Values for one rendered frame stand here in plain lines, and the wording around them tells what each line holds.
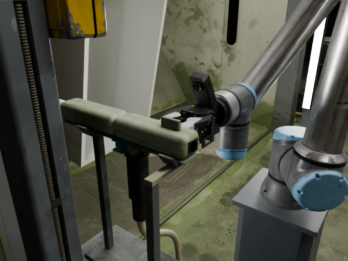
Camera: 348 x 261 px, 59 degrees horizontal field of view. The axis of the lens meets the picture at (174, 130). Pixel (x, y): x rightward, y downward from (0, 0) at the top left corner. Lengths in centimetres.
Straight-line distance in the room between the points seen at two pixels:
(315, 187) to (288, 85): 243
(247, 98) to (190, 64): 297
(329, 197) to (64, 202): 76
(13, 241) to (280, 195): 89
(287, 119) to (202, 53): 120
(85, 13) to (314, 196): 80
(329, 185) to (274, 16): 251
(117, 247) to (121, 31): 163
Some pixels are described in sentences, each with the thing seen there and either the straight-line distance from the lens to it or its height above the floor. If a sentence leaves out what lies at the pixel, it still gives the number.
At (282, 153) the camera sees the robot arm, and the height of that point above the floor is 86.
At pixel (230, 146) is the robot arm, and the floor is 95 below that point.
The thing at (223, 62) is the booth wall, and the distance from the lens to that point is 357.
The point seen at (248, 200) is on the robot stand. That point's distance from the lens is 122.
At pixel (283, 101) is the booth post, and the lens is 338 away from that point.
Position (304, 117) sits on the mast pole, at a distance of 248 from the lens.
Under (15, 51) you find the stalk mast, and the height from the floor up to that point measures 128.
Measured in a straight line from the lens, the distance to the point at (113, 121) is 56.
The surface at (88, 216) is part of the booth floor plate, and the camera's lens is 215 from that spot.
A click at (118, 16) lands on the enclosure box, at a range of 216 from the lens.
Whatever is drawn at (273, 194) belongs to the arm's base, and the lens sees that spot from 121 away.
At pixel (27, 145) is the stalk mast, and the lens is 39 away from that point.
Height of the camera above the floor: 133
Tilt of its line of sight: 23 degrees down
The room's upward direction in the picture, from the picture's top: straight up
